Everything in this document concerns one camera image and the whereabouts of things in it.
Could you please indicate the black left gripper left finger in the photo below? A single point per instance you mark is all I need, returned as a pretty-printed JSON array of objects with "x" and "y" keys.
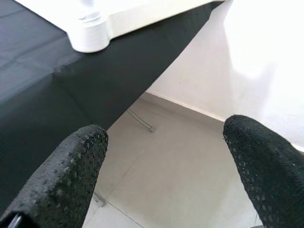
[{"x": 59, "y": 178}]

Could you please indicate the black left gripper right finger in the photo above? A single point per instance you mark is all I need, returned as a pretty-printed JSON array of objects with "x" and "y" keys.
[{"x": 268, "y": 171}]

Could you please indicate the white plastic table leg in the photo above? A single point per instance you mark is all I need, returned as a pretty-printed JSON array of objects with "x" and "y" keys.
[{"x": 89, "y": 9}]

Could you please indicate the black table cloth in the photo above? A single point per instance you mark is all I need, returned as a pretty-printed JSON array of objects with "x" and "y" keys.
[{"x": 71, "y": 83}]

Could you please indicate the white plastic table top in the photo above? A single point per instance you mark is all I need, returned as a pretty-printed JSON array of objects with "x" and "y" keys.
[{"x": 142, "y": 19}]

